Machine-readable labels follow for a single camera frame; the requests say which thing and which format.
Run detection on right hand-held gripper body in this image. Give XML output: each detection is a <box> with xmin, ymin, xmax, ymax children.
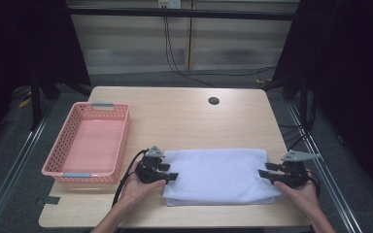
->
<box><xmin>271</xmin><ymin>149</ymin><xmax>322</xmax><ymax>190</ymax></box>

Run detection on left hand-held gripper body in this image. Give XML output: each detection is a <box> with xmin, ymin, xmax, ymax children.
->
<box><xmin>134</xmin><ymin>145</ymin><xmax>168</xmax><ymax>185</ymax></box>

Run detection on white patterned towel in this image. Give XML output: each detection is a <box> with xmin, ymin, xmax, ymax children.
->
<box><xmin>161</xmin><ymin>148</ymin><xmax>283</xmax><ymax>208</ymax></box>

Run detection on pink perforated plastic basket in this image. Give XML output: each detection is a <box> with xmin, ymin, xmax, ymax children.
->
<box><xmin>41</xmin><ymin>101</ymin><xmax>132</xmax><ymax>186</ymax></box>

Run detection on person's left hand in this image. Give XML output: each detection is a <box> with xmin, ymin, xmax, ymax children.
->
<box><xmin>119</xmin><ymin>170</ymin><xmax>168</xmax><ymax>212</ymax></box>

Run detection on person's right hand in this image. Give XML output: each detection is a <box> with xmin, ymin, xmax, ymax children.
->
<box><xmin>273</xmin><ymin>178</ymin><xmax>321</xmax><ymax>216</ymax></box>

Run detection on black tape strip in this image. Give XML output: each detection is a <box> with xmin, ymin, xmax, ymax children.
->
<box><xmin>43</xmin><ymin>195</ymin><xmax>61</xmax><ymax>206</ymax></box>

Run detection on black curtain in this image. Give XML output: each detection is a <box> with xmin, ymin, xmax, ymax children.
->
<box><xmin>0</xmin><ymin>0</ymin><xmax>92</xmax><ymax>147</ymax></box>
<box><xmin>270</xmin><ymin>0</ymin><xmax>373</xmax><ymax>205</ymax></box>

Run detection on black metal stand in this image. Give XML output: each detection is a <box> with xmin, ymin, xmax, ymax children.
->
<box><xmin>29</xmin><ymin>75</ymin><xmax>92</xmax><ymax>132</ymax></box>

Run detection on yellow floor object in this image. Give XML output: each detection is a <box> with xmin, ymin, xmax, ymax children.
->
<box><xmin>17</xmin><ymin>96</ymin><xmax>33</xmax><ymax>110</ymax></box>

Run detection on black horizontal metal bar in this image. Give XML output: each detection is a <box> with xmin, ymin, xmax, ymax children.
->
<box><xmin>67</xmin><ymin>7</ymin><xmax>296</xmax><ymax>21</ymax></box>

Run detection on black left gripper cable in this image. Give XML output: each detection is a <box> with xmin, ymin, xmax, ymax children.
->
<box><xmin>111</xmin><ymin>149</ymin><xmax>151</xmax><ymax>209</ymax></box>

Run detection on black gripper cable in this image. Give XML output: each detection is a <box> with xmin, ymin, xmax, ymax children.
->
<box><xmin>111</xmin><ymin>149</ymin><xmax>151</xmax><ymax>209</ymax></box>
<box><xmin>306</xmin><ymin>170</ymin><xmax>322</xmax><ymax>199</ymax></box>

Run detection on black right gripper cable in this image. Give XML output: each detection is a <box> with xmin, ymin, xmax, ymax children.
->
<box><xmin>306</xmin><ymin>170</ymin><xmax>322</xmax><ymax>199</ymax></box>

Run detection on metal floor rail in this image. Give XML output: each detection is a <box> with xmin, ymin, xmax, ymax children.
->
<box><xmin>0</xmin><ymin>99</ymin><xmax>58</xmax><ymax>233</ymax></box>
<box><xmin>286</xmin><ymin>100</ymin><xmax>364</xmax><ymax>233</ymax></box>

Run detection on black floor cables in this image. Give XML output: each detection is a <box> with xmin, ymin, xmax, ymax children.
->
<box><xmin>277</xmin><ymin>91</ymin><xmax>318</xmax><ymax>153</ymax></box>

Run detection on black hanging wall cable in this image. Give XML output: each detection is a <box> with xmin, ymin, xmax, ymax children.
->
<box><xmin>163</xmin><ymin>16</ymin><xmax>277</xmax><ymax>89</ymax></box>

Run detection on white wall power outlet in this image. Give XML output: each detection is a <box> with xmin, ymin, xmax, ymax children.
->
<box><xmin>157</xmin><ymin>0</ymin><xmax>182</xmax><ymax>10</ymax></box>

